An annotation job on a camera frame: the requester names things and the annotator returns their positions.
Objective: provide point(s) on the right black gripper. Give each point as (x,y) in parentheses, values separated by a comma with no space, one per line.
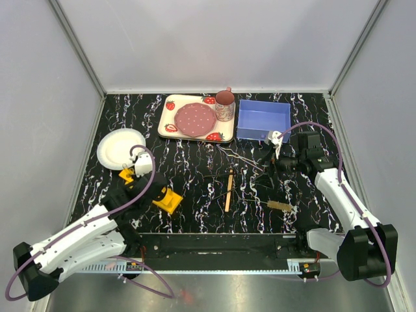
(267,181)

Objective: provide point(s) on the glass test tube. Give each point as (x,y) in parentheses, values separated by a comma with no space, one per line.
(126,170)

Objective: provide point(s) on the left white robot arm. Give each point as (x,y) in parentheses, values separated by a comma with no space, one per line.
(103,232)

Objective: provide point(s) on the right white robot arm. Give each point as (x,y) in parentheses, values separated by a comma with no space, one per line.
(368,249)

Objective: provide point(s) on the metal crucible tongs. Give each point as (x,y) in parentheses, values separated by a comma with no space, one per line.
(230,153)

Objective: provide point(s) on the wooden test tube clamp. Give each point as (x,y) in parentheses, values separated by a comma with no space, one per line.
(229,190)

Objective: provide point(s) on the test tube brush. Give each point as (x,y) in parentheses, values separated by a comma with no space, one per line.
(274,205)

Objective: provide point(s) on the blue plastic drawer box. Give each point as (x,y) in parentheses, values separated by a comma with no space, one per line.
(257,118)

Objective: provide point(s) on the pink floral mug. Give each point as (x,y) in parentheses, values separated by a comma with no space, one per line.
(225,105)

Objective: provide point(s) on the pink dotted plate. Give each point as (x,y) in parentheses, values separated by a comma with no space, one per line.
(195,119)

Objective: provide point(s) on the strawberry pattern tray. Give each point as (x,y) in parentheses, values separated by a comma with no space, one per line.
(223,131)

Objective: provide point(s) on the yellow test tube rack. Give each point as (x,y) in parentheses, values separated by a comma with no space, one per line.
(170,200)

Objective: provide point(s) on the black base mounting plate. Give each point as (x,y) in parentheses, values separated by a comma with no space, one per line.
(223,252)

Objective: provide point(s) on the white paper plate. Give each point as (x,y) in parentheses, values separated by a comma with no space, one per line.
(113,152)

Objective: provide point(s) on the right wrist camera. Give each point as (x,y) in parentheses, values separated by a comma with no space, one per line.
(276,139)

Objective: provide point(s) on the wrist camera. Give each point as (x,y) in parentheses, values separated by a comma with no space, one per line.
(276,139)
(142,164)

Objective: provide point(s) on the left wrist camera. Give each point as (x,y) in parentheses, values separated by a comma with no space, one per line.
(142,164)

